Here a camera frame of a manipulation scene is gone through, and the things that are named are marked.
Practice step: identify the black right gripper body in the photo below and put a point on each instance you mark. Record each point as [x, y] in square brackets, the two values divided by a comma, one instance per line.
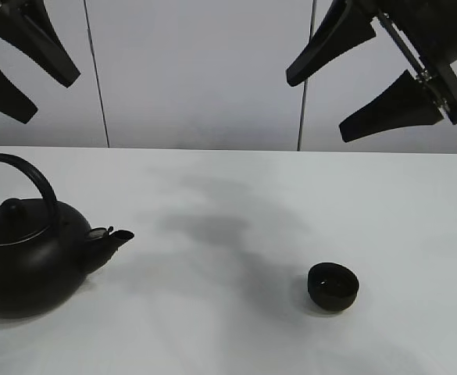
[426, 34]

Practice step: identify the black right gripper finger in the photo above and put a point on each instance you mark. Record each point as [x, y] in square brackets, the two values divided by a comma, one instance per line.
[405, 103]
[347, 24]

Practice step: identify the black cast iron teapot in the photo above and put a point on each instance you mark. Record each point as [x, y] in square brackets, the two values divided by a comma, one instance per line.
[47, 248]

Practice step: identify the small black teacup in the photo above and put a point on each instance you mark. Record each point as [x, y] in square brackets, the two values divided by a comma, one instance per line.
[332, 287]

